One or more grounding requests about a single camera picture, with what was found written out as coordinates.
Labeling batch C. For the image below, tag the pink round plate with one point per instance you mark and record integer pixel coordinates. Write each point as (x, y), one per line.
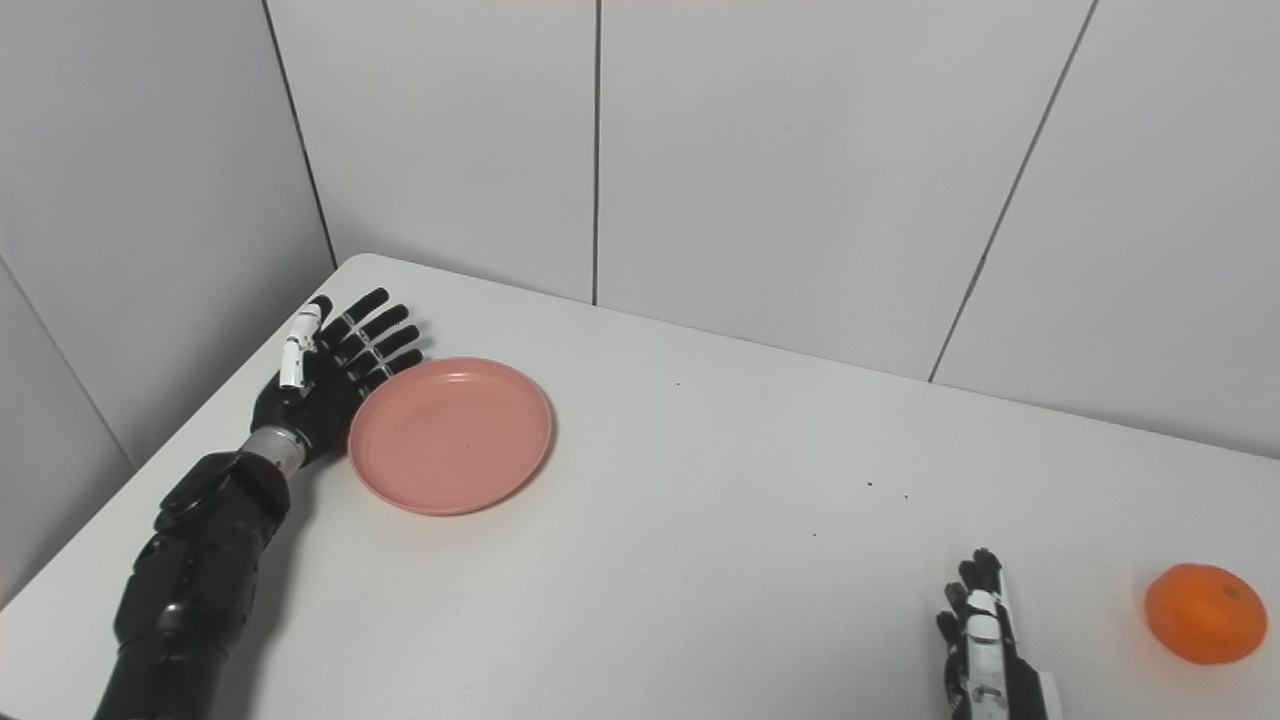
(450, 437)

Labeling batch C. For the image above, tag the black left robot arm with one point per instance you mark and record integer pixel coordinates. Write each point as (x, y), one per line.
(190, 580)

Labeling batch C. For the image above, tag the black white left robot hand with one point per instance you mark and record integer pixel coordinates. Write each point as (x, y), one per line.
(320, 395)

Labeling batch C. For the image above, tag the orange fruit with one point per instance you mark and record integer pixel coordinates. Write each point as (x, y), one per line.
(1205, 614)

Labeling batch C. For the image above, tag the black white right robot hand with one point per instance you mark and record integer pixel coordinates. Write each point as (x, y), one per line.
(990, 660)

